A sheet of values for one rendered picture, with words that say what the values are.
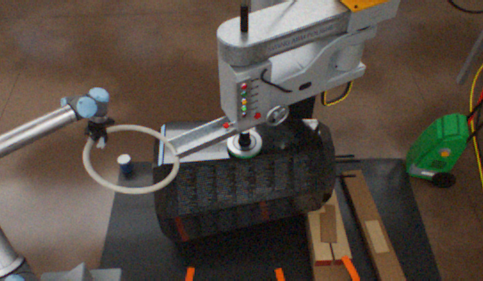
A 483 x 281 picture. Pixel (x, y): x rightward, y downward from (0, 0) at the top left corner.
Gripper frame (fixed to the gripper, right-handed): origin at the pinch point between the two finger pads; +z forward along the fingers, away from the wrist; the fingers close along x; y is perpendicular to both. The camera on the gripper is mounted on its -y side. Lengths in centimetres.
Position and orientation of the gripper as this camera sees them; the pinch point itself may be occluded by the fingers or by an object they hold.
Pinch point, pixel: (99, 143)
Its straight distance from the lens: 242.8
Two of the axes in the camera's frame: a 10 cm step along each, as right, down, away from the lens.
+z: -2.7, 7.1, 6.5
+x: 8.3, 5.2, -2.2
